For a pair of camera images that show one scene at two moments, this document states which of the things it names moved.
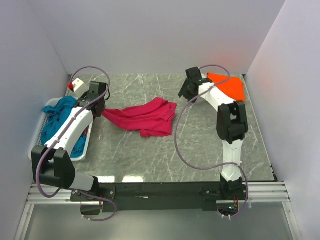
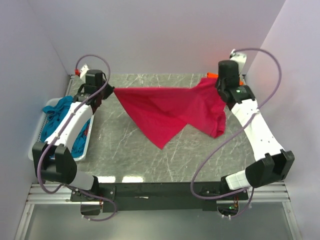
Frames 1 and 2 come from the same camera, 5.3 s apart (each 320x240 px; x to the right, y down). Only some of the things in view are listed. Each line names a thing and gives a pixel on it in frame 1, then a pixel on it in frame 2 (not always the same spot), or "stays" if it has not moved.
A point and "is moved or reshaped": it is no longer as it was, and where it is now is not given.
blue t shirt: (55, 112) stays
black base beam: (159, 197) stays
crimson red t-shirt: (151, 118) is moved or reshaped
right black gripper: (183, 93) to (217, 83)
